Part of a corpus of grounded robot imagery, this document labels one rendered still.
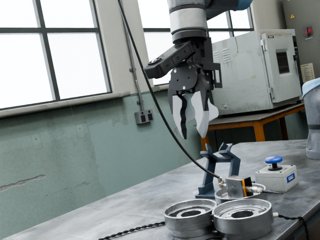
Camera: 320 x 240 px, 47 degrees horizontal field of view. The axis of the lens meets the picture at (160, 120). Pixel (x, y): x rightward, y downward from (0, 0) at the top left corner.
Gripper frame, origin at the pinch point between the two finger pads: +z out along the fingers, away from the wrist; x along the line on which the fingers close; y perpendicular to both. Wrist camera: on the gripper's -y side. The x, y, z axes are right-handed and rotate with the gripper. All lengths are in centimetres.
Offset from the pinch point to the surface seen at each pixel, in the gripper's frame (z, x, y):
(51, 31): -69, 163, 61
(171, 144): 11, 158, 157
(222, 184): 11.7, -0.5, 8.0
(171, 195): 16.5, 20.6, 13.7
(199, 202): 14.4, 0.9, 1.9
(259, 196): 13.5, -9.7, 7.5
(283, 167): 10.2, -5.9, 25.0
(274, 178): 12.0, -5.9, 20.2
